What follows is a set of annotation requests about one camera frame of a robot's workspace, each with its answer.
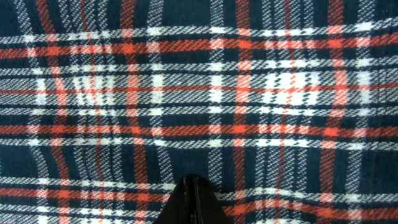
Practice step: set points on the plaid sleeveless shirt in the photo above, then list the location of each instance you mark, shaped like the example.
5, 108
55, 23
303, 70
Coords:
288, 109

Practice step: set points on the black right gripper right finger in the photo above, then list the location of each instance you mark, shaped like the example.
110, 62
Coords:
208, 209

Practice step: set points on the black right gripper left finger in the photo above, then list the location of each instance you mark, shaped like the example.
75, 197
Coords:
179, 207

